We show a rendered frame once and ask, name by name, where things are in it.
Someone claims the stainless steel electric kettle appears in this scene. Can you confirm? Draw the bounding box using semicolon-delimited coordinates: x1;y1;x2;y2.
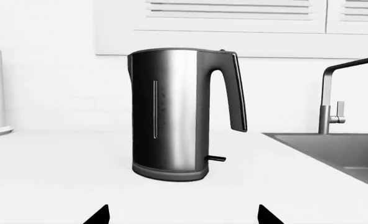
127;47;248;182

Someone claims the grey kitchen sink basin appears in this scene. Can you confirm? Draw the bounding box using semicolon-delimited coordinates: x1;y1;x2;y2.
262;133;368;192

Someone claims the white louvered window shutter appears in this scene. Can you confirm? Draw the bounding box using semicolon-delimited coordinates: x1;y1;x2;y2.
326;0;368;35
95;0;328;34

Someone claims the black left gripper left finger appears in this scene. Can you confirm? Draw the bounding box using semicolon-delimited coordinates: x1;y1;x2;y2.
83;203;111;224

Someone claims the grey metal sink faucet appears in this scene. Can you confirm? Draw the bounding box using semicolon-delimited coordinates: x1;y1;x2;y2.
318;54;368;135

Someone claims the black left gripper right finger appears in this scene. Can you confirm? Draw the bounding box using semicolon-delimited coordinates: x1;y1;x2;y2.
257;203;285;224

